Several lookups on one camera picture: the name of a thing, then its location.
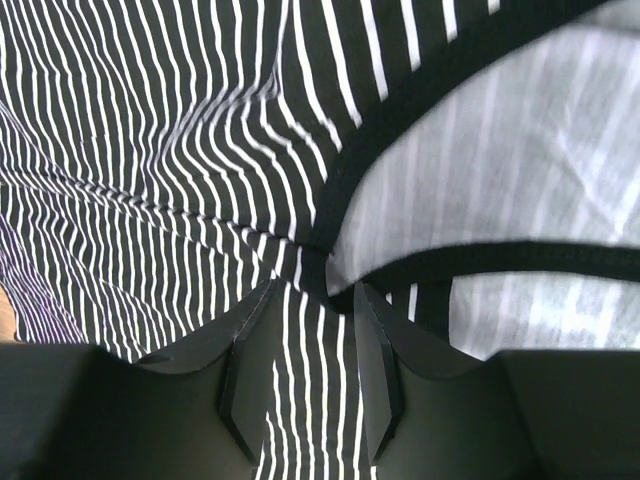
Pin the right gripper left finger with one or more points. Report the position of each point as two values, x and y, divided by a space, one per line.
194 409

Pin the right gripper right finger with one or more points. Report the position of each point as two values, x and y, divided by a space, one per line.
433 412

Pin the black white striped tank top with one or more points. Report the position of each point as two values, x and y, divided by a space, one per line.
475 162

